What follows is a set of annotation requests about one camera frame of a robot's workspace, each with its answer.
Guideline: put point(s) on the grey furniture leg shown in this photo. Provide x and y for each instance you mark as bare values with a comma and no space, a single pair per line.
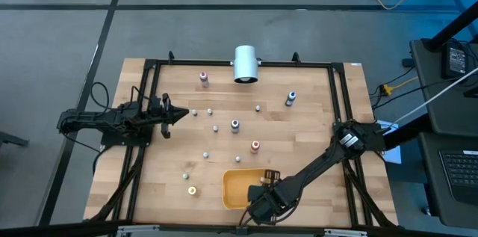
11,139

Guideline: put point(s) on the black side desk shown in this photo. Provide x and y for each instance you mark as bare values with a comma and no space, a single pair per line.
440,98

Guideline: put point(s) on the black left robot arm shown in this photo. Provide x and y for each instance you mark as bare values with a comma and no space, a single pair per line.
93,119

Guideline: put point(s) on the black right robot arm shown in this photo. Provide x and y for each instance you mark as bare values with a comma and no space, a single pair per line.
317,162

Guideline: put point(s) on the black laptop desk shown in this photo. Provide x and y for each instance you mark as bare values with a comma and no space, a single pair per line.
433,192

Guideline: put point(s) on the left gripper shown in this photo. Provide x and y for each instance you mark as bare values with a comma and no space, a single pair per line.
166,115

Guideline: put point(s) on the blue-capped food coloring bottle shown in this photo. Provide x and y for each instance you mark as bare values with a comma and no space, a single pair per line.
291,96

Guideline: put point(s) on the black aluminium table frame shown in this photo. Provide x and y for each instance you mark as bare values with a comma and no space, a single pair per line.
186,64

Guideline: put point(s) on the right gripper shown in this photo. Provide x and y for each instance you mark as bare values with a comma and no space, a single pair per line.
269,201

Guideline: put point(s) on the purple-capped food coloring bottle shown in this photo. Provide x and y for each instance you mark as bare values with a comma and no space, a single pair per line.
235,123

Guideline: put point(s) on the yellow plastic bin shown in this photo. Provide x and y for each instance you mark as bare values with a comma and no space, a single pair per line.
237,192

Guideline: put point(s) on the black power adapter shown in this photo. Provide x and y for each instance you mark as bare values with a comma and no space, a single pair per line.
456,59

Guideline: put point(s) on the pink-capped food coloring bottle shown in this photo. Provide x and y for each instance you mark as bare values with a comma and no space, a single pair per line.
203,77

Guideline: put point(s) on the black laptop keyboard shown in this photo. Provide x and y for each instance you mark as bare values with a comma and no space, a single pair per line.
463,173

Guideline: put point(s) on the black stand pole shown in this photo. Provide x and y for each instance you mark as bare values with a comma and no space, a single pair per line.
452,27

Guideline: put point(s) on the red-capped food coloring bottle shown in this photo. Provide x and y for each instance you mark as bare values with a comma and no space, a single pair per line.
255,144

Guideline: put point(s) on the yellow-capped food coloring bottle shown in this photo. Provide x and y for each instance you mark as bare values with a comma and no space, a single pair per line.
192,190

